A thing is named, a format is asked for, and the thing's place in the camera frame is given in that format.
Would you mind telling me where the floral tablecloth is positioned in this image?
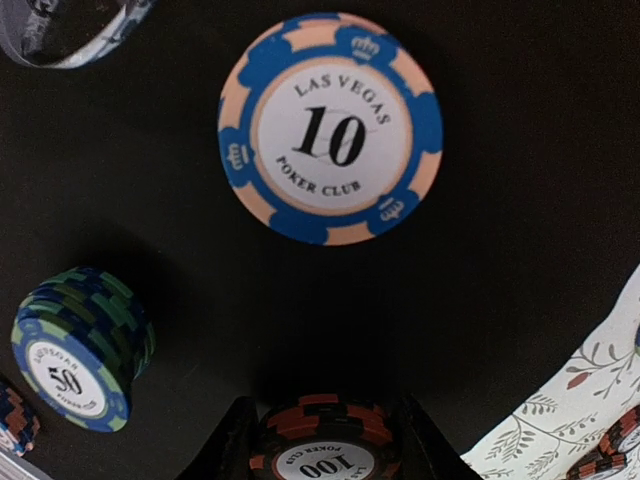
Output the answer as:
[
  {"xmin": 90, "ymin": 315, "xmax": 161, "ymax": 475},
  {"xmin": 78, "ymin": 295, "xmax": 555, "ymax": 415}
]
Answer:
[{"xmin": 461, "ymin": 273, "xmax": 639, "ymax": 479}]

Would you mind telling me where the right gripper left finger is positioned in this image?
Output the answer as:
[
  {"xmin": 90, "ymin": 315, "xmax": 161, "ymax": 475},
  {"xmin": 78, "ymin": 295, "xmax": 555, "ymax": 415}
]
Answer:
[{"xmin": 200, "ymin": 396, "xmax": 258, "ymax": 480}]

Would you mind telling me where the green chip stack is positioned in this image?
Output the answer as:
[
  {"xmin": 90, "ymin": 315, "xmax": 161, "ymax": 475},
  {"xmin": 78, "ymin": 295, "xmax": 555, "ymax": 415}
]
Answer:
[{"xmin": 11, "ymin": 266, "xmax": 156, "ymax": 433}]

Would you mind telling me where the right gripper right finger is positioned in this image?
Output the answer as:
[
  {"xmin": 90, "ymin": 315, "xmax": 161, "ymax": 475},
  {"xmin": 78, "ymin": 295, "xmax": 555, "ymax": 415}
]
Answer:
[{"xmin": 399, "ymin": 394, "xmax": 480, "ymax": 480}]

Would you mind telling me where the red black chip stack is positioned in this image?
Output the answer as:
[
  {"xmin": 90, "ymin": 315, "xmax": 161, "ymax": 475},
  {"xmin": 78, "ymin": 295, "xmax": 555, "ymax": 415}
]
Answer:
[{"xmin": 565, "ymin": 405, "xmax": 639, "ymax": 480}]

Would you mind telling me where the black poker mat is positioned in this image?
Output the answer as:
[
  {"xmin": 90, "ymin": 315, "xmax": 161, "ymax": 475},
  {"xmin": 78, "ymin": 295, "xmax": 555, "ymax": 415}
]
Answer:
[{"xmin": 1, "ymin": 1, "xmax": 639, "ymax": 479}]

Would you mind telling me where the blue peach stack front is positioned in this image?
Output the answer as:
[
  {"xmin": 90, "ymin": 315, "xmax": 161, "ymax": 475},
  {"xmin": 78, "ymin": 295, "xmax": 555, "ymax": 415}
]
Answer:
[{"xmin": 0, "ymin": 381, "xmax": 41, "ymax": 457}]

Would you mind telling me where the clear acrylic dealer button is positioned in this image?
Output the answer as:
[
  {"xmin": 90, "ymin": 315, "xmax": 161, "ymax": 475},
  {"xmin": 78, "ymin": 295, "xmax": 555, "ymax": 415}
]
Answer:
[{"xmin": 1, "ymin": 0, "xmax": 155, "ymax": 69}]

